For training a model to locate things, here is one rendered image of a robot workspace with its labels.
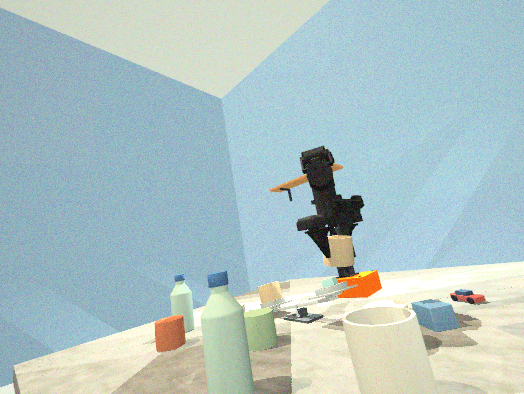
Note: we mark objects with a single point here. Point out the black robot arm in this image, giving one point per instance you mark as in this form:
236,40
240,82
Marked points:
317,164

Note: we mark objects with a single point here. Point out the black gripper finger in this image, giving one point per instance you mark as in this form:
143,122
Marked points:
320,237
345,230

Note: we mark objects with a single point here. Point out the white balance beam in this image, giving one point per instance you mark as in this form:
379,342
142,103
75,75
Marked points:
330,293

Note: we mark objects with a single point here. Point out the light blue block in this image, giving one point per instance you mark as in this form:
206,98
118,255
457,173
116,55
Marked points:
435,315

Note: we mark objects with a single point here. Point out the orange cylinder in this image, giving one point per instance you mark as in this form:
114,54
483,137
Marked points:
170,333

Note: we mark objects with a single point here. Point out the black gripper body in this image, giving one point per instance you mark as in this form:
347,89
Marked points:
313,222

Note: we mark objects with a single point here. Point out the orange toy car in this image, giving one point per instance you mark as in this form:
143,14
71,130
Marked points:
467,295

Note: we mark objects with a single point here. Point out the green cylinder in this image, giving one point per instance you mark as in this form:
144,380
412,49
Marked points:
260,329

